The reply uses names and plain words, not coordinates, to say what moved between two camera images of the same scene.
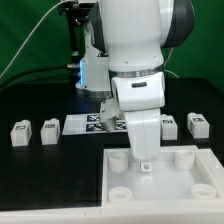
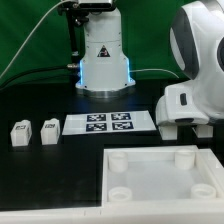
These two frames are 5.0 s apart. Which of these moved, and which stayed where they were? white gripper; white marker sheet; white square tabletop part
Moved: white gripper
Stayed: white marker sheet; white square tabletop part
